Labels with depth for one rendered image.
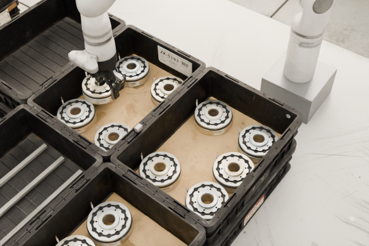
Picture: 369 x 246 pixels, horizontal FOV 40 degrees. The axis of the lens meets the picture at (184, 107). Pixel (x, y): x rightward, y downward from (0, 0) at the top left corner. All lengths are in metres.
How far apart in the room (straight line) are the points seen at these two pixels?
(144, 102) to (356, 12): 2.00
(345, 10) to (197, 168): 2.09
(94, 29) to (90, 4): 0.09
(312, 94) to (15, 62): 0.90
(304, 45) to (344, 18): 1.71
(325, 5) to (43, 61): 0.84
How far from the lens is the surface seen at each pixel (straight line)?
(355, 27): 3.08
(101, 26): 1.21
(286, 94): 1.52
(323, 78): 1.56
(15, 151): 1.40
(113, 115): 1.41
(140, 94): 1.45
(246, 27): 1.87
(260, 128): 1.33
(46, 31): 1.72
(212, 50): 1.76
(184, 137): 1.34
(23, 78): 1.58
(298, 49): 1.45
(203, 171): 1.27
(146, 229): 1.19
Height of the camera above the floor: 1.88
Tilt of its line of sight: 48 degrees down
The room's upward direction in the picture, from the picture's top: 2 degrees counter-clockwise
